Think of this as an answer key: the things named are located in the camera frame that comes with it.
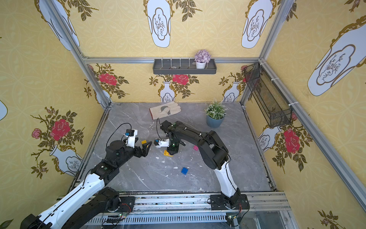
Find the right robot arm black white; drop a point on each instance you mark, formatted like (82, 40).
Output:
(214, 154)

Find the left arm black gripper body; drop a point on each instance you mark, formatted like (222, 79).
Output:
(138, 150)

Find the green plant in blue pot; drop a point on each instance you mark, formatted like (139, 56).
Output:
(215, 114)

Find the blue lego brick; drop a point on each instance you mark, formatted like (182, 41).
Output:
(184, 171)

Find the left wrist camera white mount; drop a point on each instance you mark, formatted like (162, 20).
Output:
(131, 137)

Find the black wire mesh basket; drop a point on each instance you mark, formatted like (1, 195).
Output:
(270, 100)

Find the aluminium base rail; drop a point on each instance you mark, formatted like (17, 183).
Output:
(258, 210)

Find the purple flower in white pot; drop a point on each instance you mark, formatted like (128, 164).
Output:
(202, 58)

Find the aluminium frame post left rear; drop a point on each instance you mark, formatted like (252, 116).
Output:
(57, 17)

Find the grey wall shelf tray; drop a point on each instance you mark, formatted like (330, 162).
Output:
(181, 66)

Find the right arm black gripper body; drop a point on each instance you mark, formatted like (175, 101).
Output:
(171, 146)

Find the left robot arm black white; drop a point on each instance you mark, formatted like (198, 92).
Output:
(92, 195)

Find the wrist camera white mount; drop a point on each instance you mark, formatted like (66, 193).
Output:
(162, 143)
(131, 137)

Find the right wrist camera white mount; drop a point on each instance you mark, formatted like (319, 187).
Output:
(162, 143)

